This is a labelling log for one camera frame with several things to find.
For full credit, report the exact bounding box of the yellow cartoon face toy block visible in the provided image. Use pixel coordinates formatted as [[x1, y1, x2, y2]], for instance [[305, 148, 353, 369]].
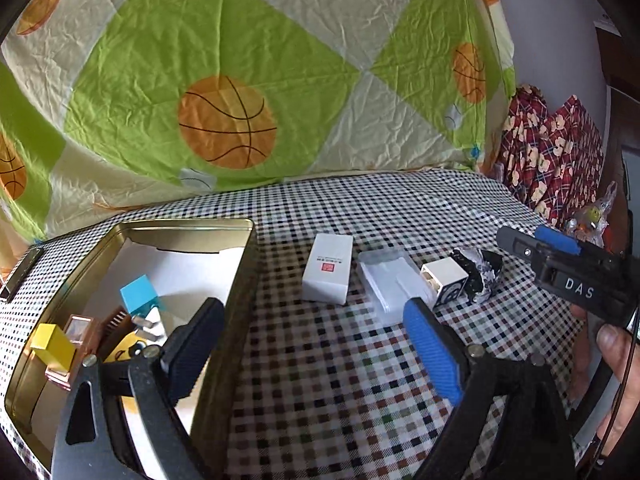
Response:
[[105, 326, 167, 363]]

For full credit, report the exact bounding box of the purple black crystal rock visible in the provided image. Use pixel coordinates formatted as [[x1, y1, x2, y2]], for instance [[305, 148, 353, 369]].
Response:
[[449, 248, 503, 304]]

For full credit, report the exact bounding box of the yellow cube block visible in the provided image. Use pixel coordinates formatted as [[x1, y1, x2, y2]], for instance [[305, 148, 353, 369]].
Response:
[[30, 323, 76, 374]]

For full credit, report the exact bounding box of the white box with red logo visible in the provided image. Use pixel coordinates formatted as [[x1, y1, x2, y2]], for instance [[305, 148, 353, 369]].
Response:
[[302, 233, 354, 306]]

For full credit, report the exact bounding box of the right hand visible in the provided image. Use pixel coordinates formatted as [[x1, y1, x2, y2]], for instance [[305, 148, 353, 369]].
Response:
[[568, 324, 639, 456]]

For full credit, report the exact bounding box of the clear bag with toys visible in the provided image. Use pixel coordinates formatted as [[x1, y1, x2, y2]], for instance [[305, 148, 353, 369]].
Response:
[[565, 181, 617, 248]]

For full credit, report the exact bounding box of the brown comb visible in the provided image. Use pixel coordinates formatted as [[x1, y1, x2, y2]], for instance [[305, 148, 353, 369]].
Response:
[[96, 306, 134, 361]]

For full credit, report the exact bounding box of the small blue cube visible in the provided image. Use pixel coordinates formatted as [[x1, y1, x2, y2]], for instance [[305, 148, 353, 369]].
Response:
[[119, 275, 160, 318]]

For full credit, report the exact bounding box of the red plaid bear fabric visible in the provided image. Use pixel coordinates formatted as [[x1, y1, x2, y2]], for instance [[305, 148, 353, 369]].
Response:
[[494, 84, 603, 229]]

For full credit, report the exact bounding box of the white box with moon print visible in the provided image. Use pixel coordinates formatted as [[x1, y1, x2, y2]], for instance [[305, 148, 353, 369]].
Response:
[[420, 257, 469, 307]]

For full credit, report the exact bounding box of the small wooden framed box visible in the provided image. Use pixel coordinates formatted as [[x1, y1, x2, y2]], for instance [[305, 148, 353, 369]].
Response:
[[44, 314, 103, 391]]

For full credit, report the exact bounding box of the gold metal tin box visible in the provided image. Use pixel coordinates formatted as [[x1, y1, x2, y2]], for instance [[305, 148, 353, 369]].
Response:
[[6, 219, 258, 479]]

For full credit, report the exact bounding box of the clear plastic case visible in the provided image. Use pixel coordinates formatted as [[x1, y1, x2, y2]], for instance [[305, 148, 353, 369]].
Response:
[[357, 248, 436, 326]]

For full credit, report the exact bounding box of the checkered tablecloth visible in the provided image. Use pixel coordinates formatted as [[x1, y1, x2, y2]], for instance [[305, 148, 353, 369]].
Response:
[[1, 169, 582, 479]]

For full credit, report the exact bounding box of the black phone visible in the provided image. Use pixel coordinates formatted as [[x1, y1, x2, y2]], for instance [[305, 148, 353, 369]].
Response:
[[1, 246, 44, 304]]

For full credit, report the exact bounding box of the green basketball print sheet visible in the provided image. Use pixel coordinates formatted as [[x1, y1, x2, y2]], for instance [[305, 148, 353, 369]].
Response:
[[0, 0, 516, 241]]

